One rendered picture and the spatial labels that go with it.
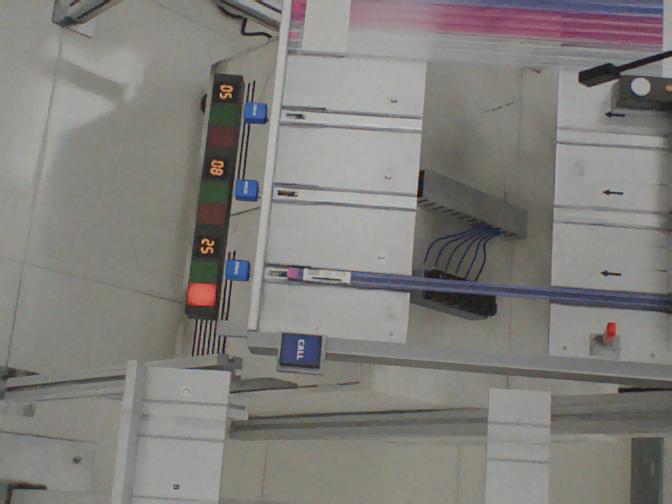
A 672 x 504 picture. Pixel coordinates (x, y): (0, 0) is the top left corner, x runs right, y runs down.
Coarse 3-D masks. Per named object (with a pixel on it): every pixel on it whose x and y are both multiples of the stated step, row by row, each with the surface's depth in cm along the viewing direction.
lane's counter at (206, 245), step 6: (198, 240) 145; (204, 240) 145; (210, 240) 145; (216, 240) 145; (198, 246) 145; (204, 246) 145; (210, 246) 145; (216, 246) 144; (198, 252) 144; (204, 252) 144; (210, 252) 144; (216, 252) 144
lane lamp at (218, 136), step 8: (216, 128) 149; (224, 128) 149; (232, 128) 149; (208, 136) 148; (216, 136) 148; (224, 136) 148; (232, 136) 148; (208, 144) 148; (216, 144) 148; (224, 144) 148; (232, 144) 148
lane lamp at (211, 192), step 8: (208, 184) 147; (216, 184) 147; (224, 184) 147; (208, 192) 146; (216, 192) 146; (224, 192) 146; (200, 200) 146; (208, 200) 146; (216, 200) 146; (224, 200) 146
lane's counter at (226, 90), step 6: (216, 84) 150; (222, 84) 150; (228, 84) 150; (234, 84) 150; (216, 90) 150; (222, 90) 150; (228, 90) 150; (234, 90) 150; (216, 96) 150; (222, 96) 150; (228, 96) 150; (234, 96) 150; (228, 102) 150; (234, 102) 150
